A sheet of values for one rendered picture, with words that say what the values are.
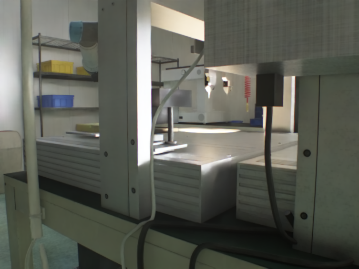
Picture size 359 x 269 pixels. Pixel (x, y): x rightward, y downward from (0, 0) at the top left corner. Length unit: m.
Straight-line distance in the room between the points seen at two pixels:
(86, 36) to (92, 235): 0.73
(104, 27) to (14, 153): 3.27
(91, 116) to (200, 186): 4.29
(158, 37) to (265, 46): 5.56
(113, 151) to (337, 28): 0.42
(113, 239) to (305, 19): 0.48
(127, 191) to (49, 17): 4.09
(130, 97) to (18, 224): 0.60
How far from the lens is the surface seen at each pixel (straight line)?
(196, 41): 1.02
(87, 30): 1.15
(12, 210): 1.00
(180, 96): 0.62
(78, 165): 0.73
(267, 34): 0.30
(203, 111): 3.54
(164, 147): 0.56
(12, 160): 3.81
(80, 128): 0.99
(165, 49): 5.94
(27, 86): 0.77
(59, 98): 3.91
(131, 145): 0.53
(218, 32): 0.32
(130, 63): 0.53
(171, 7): 0.61
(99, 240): 0.64
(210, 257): 0.45
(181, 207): 0.52
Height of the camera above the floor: 0.94
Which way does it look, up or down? 5 degrees down
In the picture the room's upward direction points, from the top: straight up
